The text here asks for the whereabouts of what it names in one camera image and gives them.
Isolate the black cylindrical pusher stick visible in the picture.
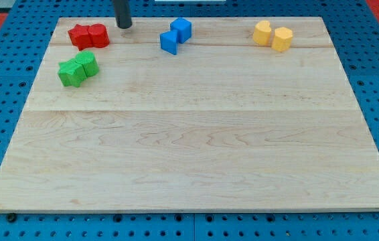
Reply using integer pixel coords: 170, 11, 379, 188
112, 0, 133, 29

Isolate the light wooden board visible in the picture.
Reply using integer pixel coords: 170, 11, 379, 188
0, 17, 379, 214

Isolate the red cylinder block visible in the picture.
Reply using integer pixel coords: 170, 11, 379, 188
88, 23, 110, 48

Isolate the red star block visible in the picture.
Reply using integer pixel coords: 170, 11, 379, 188
68, 24, 93, 51

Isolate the green cylinder block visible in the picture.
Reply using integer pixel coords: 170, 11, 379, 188
75, 51, 99, 77

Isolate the blue cube block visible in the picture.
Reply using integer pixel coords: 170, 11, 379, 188
170, 17, 192, 44

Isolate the green star block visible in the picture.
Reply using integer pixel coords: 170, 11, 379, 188
58, 59, 87, 88

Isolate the yellow heart block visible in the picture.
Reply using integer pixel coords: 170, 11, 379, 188
252, 20, 272, 46

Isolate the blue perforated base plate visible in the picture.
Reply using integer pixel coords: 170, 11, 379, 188
0, 0, 379, 240

